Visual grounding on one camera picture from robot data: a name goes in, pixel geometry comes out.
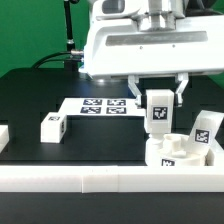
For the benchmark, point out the white marker tag sheet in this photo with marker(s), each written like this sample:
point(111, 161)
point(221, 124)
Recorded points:
point(100, 107)

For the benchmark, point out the white round stool seat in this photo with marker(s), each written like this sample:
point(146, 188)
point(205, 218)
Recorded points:
point(174, 150)

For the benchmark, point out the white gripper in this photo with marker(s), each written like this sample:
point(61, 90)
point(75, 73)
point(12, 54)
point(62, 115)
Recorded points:
point(146, 38)

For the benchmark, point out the white U-shaped boundary wall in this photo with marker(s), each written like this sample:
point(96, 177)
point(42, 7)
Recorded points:
point(89, 179)

